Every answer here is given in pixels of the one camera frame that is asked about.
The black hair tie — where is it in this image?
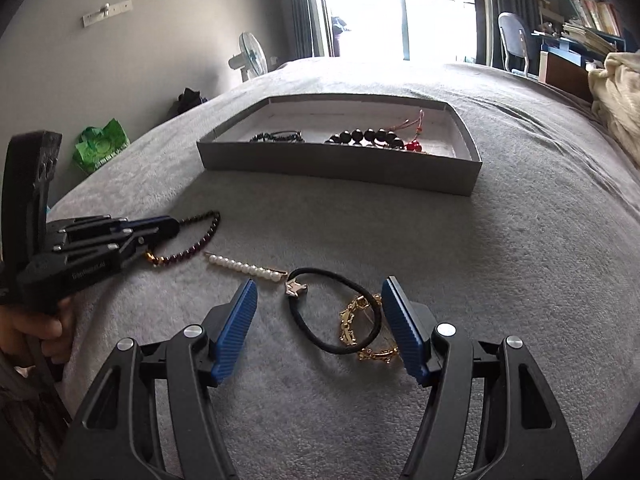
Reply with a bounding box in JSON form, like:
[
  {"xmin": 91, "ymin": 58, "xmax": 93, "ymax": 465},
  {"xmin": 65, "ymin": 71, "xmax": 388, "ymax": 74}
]
[{"xmin": 284, "ymin": 265, "xmax": 385, "ymax": 356}]

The cream blanket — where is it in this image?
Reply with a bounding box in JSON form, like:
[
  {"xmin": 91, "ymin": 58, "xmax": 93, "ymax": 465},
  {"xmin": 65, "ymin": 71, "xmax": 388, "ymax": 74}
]
[{"xmin": 588, "ymin": 51, "xmax": 640, "ymax": 166}]

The left hand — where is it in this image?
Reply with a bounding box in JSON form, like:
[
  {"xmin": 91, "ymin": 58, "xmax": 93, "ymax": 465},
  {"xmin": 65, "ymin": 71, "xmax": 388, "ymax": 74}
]
[{"xmin": 1, "ymin": 297, "xmax": 76, "ymax": 367}]

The white pearl hair clip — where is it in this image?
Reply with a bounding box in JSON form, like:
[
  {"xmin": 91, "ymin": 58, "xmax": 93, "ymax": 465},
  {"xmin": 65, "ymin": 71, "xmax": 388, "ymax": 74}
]
[{"xmin": 204, "ymin": 252, "xmax": 288, "ymax": 283}]

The black bag on floor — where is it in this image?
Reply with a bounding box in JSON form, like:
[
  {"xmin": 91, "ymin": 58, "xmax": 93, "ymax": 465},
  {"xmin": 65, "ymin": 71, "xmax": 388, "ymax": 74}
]
[{"xmin": 176, "ymin": 88, "xmax": 207, "ymax": 115}]

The white standing fan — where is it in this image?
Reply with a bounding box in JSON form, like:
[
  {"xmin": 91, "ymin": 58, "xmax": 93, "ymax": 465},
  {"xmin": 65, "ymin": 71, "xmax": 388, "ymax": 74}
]
[{"xmin": 228, "ymin": 32, "xmax": 269, "ymax": 81}]

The dark green curtain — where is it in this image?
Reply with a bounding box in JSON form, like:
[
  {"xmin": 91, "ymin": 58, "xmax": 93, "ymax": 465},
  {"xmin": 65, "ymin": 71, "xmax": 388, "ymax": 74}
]
[{"xmin": 472, "ymin": 0, "xmax": 526, "ymax": 68}]

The blue desk chair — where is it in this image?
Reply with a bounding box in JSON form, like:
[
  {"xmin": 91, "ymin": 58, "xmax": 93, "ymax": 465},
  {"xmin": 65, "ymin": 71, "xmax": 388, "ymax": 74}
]
[{"xmin": 498, "ymin": 12, "xmax": 530, "ymax": 77}]

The white wall hook strip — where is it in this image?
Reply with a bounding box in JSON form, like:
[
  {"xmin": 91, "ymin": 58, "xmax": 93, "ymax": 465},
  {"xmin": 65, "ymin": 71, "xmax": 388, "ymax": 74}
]
[{"xmin": 81, "ymin": 0, "xmax": 134, "ymax": 28}]

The stack of papers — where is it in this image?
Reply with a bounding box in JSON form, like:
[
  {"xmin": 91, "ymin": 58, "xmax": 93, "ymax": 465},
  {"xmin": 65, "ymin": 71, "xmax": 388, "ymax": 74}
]
[{"xmin": 562, "ymin": 23, "xmax": 617, "ymax": 55}]

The row of books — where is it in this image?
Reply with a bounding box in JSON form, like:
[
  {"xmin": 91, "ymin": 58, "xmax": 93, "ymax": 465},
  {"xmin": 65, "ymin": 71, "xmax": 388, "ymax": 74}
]
[{"xmin": 570, "ymin": 0, "xmax": 623, "ymax": 37}]

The blue desk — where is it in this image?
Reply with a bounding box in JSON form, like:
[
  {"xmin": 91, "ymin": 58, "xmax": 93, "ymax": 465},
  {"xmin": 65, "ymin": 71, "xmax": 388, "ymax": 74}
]
[{"xmin": 532, "ymin": 32, "xmax": 616, "ymax": 103}]

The dark red bead bracelet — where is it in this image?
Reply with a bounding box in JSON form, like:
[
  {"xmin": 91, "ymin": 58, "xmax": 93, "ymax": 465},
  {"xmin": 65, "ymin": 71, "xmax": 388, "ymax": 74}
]
[{"xmin": 143, "ymin": 209, "xmax": 222, "ymax": 268}]

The pink cord red charm bracelet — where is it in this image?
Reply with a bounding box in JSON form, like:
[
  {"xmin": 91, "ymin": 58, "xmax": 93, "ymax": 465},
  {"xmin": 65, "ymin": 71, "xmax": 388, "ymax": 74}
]
[{"xmin": 389, "ymin": 108, "xmax": 426, "ymax": 154}]

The grey cardboard tray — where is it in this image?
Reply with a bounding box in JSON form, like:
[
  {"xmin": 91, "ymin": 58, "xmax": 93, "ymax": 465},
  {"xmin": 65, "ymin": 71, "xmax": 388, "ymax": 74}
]
[{"xmin": 198, "ymin": 93, "xmax": 483, "ymax": 196}]

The gold chain bracelet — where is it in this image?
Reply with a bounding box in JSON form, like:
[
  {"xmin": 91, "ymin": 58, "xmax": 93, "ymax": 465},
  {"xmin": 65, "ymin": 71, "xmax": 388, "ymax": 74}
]
[{"xmin": 338, "ymin": 292, "xmax": 402, "ymax": 365}]

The large black bead bracelet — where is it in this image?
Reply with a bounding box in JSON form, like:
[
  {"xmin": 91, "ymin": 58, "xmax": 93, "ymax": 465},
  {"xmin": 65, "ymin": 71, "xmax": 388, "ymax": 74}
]
[{"xmin": 324, "ymin": 127, "xmax": 407, "ymax": 151}]

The green plastic bag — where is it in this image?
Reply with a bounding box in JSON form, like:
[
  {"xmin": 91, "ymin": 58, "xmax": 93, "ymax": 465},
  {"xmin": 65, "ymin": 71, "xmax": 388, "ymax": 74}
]
[{"xmin": 73, "ymin": 118, "xmax": 130, "ymax": 174}]

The blue bead necklace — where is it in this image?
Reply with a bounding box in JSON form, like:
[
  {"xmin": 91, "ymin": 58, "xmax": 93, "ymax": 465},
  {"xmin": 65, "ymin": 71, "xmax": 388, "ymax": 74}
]
[{"xmin": 248, "ymin": 129, "xmax": 305, "ymax": 144}]

